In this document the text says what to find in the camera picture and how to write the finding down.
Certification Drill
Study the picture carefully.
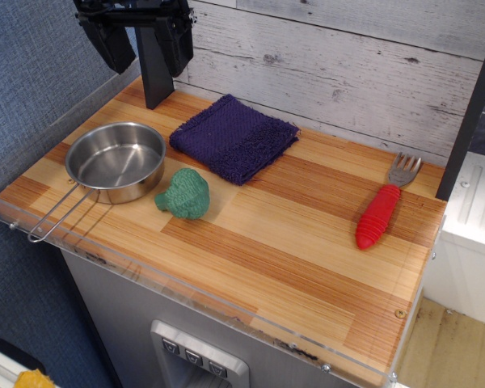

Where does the white toy sink unit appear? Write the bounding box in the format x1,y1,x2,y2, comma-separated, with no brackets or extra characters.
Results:
423,152,485,323

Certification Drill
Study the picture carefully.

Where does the steel pan with wire handle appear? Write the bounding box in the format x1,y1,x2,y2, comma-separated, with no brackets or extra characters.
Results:
27,122,167,243

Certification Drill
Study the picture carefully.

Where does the grey dispenser button panel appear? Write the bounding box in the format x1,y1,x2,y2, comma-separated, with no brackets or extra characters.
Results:
150,319,250,387

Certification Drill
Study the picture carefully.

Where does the purple folded cloth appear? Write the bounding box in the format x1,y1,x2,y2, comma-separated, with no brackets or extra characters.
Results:
170,95,298,186

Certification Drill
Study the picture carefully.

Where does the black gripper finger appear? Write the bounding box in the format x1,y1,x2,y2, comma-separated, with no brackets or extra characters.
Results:
154,15,193,77
79,18,135,74

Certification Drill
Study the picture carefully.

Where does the silver toy fridge cabinet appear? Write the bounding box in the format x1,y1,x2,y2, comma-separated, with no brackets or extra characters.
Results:
58,246,369,388

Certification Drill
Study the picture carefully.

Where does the yellow object bottom left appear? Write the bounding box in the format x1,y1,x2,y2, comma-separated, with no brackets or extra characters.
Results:
13,369,56,388

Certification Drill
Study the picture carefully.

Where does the clear acrylic table guard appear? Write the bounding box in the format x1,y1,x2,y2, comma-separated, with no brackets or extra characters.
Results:
0,60,446,388

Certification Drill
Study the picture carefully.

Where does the fork with red handle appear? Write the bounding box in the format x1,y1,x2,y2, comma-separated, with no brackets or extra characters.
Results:
355,153,422,250

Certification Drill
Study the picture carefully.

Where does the black frame post right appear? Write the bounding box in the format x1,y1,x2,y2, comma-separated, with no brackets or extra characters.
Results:
436,58,485,200

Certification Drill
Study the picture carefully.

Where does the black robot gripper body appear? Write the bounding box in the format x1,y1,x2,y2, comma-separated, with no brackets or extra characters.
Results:
74,1,194,27

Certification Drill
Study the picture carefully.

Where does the green toy vegetable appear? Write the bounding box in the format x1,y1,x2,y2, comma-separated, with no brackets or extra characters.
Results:
154,168,210,220

